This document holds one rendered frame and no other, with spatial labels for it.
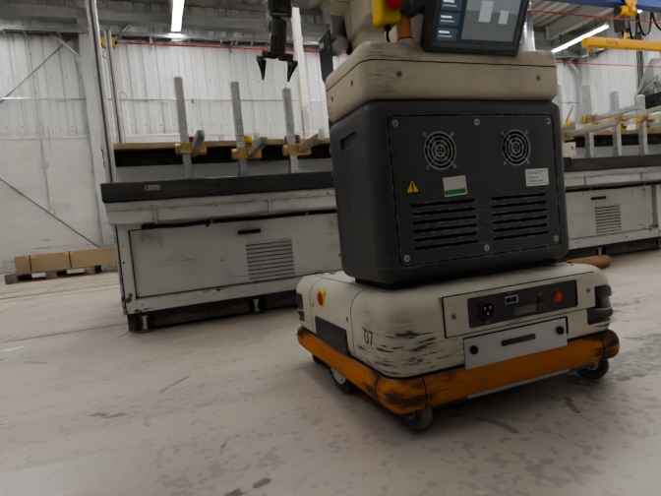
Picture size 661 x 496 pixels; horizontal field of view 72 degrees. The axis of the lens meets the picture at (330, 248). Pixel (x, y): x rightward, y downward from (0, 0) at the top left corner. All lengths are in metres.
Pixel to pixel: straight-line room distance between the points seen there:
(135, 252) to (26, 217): 7.21
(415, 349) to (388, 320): 0.08
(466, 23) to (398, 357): 0.72
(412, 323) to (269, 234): 1.65
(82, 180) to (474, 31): 8.73
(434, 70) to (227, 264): 1.65
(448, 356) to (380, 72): 0.60
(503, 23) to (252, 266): 1.73
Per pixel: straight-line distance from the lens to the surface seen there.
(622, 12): 8.55
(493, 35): 1.18
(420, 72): 1.07
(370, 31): 1.51
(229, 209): 2.22
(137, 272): 2.42
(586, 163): 3.36
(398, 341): 0.92
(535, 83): 1.26
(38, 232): 9.52
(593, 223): 3.81
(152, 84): 9.80
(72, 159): 9.54
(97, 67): 2.30
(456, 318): 0.97
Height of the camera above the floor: 0.44
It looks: 3 degrees down
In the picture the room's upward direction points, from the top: 6 degrees counter-clockwise
